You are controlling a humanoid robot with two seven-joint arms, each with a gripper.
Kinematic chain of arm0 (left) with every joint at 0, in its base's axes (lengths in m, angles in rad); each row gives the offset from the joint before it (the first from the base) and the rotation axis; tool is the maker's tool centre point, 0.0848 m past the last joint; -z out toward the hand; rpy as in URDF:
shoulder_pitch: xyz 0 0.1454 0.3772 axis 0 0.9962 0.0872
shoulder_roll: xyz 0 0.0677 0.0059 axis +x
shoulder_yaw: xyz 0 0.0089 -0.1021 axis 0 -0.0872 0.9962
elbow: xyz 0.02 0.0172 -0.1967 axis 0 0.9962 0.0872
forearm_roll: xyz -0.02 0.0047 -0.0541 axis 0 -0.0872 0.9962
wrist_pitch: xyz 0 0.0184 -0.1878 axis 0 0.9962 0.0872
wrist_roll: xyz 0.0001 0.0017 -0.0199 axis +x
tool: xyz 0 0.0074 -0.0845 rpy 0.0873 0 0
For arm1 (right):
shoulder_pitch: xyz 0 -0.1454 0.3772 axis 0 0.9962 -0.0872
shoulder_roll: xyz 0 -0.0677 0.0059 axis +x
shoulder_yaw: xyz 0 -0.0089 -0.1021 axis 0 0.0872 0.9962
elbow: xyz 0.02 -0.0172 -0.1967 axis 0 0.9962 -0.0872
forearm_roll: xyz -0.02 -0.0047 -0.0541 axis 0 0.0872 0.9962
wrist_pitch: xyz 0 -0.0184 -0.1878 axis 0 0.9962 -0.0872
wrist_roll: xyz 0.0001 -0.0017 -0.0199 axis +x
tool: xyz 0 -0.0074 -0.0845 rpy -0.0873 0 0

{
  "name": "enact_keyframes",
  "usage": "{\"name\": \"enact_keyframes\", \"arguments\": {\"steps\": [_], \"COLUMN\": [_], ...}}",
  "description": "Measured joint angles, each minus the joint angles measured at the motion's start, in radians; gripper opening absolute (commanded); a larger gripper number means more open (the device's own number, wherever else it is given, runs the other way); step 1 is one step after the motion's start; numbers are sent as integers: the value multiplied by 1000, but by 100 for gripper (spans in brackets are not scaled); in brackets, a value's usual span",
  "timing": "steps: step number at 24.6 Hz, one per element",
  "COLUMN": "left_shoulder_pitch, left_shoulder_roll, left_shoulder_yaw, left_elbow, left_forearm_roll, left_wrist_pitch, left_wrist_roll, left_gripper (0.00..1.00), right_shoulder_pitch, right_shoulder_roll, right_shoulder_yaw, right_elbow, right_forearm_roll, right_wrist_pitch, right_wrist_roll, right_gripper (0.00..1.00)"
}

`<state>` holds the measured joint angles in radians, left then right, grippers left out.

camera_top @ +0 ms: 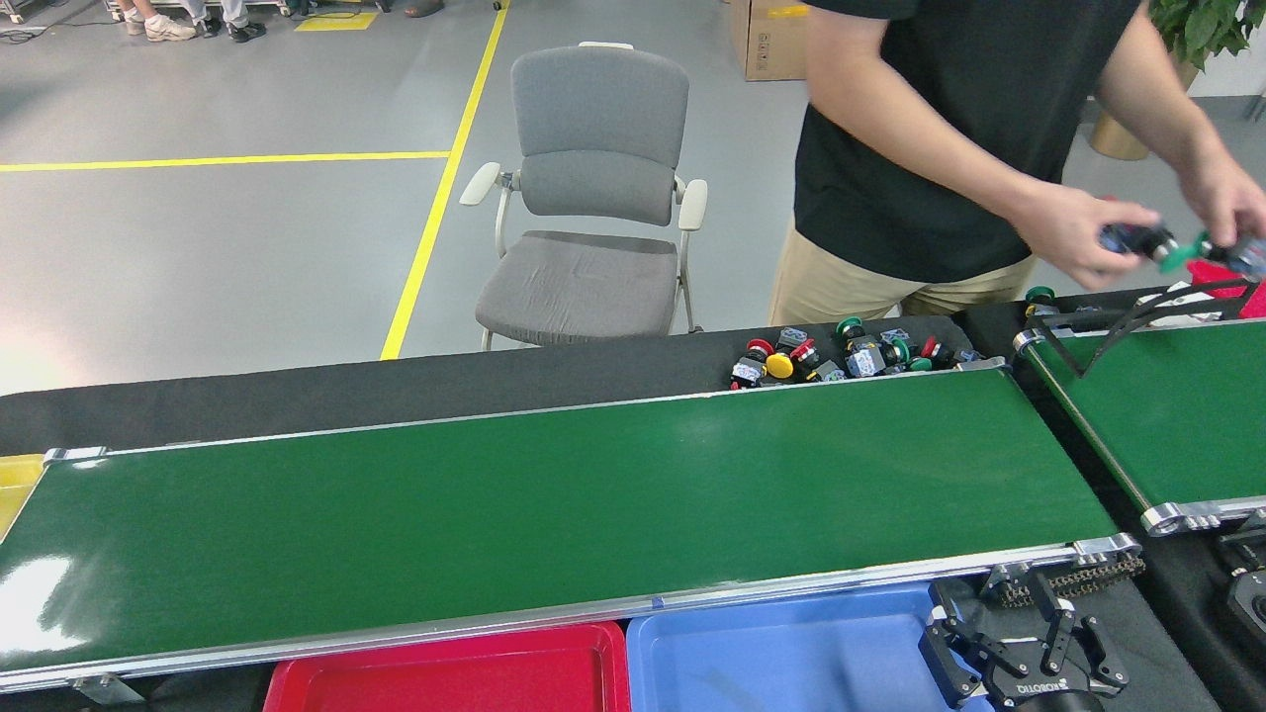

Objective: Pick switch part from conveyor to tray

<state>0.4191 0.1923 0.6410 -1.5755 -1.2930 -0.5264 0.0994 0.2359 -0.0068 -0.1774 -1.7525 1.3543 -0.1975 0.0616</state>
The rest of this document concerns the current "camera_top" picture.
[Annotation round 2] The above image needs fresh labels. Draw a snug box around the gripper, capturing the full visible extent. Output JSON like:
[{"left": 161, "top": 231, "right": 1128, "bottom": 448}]
[{"left": 919, "top": 579, "right": 1130, "bottom": 712}]

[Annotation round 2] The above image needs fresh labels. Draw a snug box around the black conveyor motor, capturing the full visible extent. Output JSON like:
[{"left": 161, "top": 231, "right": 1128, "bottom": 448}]
[{"left": 1217, "top": 509, "right": 1266, "bottom": 654}]

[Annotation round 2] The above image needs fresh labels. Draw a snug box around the blue plastic tray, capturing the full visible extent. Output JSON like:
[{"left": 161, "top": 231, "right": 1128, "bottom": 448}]
[{"left": 626, "top": 583, "right": 995, "bottom": 712}]

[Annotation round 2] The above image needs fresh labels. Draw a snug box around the short green conveyor belt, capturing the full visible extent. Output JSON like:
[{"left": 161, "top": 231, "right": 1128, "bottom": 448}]
[{"left": 1014, "top": 314, "right": 1266, "bottom": 537}]

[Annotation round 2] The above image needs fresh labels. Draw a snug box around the long green conveyor belt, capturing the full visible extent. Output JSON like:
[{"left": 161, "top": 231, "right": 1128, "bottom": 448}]
[{"left": 0, "top": 368, "right": 1148, "bottom": 705}]

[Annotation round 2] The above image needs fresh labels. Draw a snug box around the red plastic tray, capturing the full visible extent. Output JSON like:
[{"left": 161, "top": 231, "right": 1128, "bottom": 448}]
[{"left": 262, "top": 621, "right": 632, "bottom": 712}]

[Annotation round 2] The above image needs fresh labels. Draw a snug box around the yellow plastic tray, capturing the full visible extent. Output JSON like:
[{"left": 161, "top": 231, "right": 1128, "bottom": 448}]
[{"left": 0, "top": 453, "right": 46, "bottom": 541}]

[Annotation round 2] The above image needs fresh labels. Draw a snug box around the person's right hand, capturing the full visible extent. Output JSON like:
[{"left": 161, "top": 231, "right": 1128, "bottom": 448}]
[{"left": 1009, "top": 183, "right": 1163, "bottom": 291}]

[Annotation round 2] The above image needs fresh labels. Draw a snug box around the person's left hand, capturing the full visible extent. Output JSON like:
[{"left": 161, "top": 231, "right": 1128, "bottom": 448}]
[{"left": 1177, "top": 148, "right": 1266, "bottom": 248}]

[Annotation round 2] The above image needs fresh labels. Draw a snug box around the red bin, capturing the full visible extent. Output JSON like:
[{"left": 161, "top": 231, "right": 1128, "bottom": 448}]
[{"left": 1185, "top": 257, "right": 1266, "bottom": 319}]

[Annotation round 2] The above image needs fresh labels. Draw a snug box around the potted plant gold pot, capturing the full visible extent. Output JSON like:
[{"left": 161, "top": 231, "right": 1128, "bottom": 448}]
[{"left": 1088, "top": 0, "right": 1266, "bottom": 162}]

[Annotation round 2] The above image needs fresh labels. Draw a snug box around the brown cardboard box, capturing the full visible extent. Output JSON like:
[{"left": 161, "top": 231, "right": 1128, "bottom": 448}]
[{"left": 730, "top": 0, "right": 810, "bottom": 82}]

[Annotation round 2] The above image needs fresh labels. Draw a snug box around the grey office chair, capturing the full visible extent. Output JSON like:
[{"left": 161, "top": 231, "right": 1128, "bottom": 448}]
[{"left": 459, "top": 42, "right": 709, "bottom": 352}]

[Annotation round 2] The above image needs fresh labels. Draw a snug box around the black conveyor drive chain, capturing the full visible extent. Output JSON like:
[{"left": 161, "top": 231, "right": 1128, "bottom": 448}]
[{"left": 989, "top": 554, "right": 1148, "bottom": 609}]

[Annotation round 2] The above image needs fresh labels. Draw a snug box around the black guide bracket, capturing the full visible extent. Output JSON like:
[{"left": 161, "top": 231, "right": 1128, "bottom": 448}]
[{"left": 1037, "top": 280, "right": 1263, "bottom": 380}]

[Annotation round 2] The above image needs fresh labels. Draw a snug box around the black floor cable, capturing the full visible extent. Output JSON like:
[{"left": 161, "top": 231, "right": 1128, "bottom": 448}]
[{"left": 0, "top": 5, "right": 100, "bottom": 45}]

